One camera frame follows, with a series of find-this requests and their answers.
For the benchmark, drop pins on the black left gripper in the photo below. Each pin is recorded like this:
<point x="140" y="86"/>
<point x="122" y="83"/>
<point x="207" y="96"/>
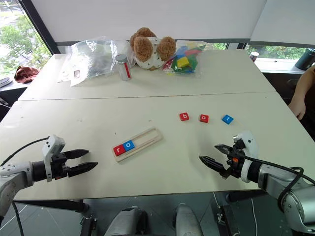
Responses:
<point x="60" y="167"/>

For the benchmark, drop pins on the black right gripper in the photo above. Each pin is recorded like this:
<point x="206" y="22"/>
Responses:
<point x="236" y="161"/>

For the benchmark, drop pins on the blue letter tile t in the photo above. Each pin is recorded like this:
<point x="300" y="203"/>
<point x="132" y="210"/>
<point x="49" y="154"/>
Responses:
<point x="227" y="119"/>

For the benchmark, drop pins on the red letter tile o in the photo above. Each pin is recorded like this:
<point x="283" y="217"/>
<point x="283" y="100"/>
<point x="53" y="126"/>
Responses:
<point x="203" y="118"/>

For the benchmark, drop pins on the red letter tile b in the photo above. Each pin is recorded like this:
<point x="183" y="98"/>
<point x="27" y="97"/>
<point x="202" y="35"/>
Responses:
<point x="184" y="116"/>

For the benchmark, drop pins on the wooden tile rack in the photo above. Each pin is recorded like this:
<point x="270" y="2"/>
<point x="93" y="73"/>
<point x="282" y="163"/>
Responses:
<point x="147" y="138"/>

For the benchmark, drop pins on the person's forearm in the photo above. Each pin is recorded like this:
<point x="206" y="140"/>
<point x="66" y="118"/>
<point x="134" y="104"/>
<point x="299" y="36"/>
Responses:
<point x="305" y="83"/>

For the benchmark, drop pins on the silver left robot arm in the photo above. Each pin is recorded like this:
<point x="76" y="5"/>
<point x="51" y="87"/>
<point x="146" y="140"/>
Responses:
<point x="14" y="177"/>

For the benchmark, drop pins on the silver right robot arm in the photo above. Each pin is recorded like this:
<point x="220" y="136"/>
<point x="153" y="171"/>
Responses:
<point x="295" y="196"/>

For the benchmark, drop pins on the red letter tile r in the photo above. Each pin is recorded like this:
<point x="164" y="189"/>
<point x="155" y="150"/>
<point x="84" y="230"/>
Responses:
<point x="119" y="150"/>

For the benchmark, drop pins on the blue letter tile o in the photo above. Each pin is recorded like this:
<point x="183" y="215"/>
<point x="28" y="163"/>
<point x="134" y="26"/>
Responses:
<point x="129" y="145"/>

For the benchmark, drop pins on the bag of colourful blocks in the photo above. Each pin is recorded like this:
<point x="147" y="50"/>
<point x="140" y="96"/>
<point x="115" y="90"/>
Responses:
<point x="184" y="61"/>

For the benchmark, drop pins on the person's bare hand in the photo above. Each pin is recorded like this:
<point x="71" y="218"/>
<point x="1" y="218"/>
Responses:
<point x="299" y="107"/>

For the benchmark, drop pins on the dark rounded grey shape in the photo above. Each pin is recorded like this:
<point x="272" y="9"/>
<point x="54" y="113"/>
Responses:
<point x="188" y="221"/>
<point x="125" y="221"/>

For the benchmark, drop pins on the clear jar with red label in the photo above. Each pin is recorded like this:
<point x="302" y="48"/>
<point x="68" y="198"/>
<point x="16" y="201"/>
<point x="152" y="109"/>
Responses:
<point x="123" y="68"/>

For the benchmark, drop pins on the clear plastic zip bag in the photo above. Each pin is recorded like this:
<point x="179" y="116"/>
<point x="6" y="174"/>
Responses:
<point x="93" y="59"/>

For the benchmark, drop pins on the red-brown crumpled cloth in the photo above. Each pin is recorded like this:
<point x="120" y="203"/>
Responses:
<point x="25" y="73"/>

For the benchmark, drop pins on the small white-topped cup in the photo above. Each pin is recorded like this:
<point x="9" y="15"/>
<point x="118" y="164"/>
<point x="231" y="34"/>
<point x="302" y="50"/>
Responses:
<point x="254" y="56"/>

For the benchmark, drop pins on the grey flat object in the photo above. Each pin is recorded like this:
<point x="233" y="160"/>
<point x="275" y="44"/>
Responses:
<point x="5" y="82"/>

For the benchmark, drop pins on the brown white teddy bear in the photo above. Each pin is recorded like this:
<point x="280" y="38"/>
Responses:
<point x="150" y="51"/>

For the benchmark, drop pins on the dark green tumbler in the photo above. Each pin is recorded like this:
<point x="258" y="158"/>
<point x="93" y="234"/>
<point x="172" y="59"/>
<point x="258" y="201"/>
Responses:
<point x="305" y="59"/>

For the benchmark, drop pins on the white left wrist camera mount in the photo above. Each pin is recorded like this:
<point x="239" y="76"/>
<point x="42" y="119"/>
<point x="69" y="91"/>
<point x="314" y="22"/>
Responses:
<point x="53" y="145"/>

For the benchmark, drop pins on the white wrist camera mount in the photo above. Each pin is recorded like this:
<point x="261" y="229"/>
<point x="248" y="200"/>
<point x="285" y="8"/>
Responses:
<point x="249" y="142"/>
<point x="53" y="145"/>

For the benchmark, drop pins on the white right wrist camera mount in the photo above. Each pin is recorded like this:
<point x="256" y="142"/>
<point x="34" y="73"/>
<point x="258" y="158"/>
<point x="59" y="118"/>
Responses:
<point x="249" y="142"/>

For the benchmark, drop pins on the black table frame bar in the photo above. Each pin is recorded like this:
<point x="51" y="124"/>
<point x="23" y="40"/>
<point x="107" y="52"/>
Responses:
<point x="246" y="196"/>
<point x="49" y="206"/>

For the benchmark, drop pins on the black table leg bracket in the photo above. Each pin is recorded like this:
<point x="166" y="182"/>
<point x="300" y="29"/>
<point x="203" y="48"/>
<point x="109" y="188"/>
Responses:
<point x="88" y="226"/>
<point x="225" y="221"/>

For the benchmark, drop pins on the black window frame post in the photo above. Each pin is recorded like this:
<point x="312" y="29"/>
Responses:
<point x="39" y="27"/>

